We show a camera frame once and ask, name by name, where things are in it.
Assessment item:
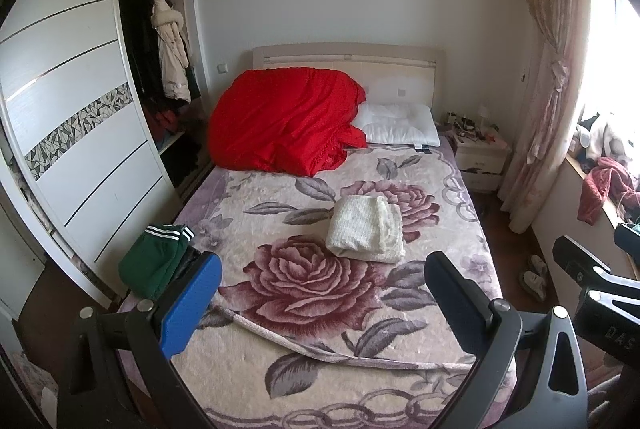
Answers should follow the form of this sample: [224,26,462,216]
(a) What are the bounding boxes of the white and dark plush toy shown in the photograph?
[575,111,632,164]

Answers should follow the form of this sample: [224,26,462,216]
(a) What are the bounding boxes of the white nightstand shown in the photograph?
[452,131,513,194]

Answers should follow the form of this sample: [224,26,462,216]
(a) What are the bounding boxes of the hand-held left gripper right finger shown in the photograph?
[424,251,593,429]

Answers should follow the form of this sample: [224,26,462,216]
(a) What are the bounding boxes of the red folded clothes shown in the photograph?
[145,106,182,146]

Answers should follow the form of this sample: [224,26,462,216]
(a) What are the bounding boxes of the dark grey garment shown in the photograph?
[170,246,203,290]

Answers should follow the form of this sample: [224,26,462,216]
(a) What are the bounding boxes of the pile of small nightstand items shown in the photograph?
[445,105,501,144]

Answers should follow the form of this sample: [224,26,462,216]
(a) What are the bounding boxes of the white sliding-door wardrobe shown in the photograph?
[0,0,213,310]

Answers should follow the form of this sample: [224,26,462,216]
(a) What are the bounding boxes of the white towel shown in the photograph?
[325,195,406,264]

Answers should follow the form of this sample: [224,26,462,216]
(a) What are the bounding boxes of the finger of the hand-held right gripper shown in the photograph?
[552,235,640,297]
[614,224,640,280]

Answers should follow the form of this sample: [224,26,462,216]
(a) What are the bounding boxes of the pink floral curtain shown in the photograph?
[500,0,596,235]

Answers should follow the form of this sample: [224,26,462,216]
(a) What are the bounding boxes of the dark hanging coat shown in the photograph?
[120,0,162,102]

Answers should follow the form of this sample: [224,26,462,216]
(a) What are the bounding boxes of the wooden windowsill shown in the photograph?
[564,151,640,235]

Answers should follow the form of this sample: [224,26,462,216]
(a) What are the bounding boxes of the beige bed headboard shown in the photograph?
[252,43,447,122]

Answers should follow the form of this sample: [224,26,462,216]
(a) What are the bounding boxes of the floral plush blanket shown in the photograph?
[117,144,518,429]

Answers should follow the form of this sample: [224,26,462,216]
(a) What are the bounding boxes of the beige hanging coat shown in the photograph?
[151,0,193,104]

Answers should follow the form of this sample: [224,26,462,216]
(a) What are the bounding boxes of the white pillow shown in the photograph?
[352,103,442,148]

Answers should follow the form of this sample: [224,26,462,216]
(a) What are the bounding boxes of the red garment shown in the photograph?
[579,156,640,225]

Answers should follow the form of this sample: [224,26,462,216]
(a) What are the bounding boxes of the red quilt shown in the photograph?
[207,67,369,177]

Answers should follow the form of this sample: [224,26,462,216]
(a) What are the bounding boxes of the green garment with white stripes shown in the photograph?
[118,224,195,301]

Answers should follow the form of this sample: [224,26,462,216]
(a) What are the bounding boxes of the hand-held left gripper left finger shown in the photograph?
[55,251,223,429]

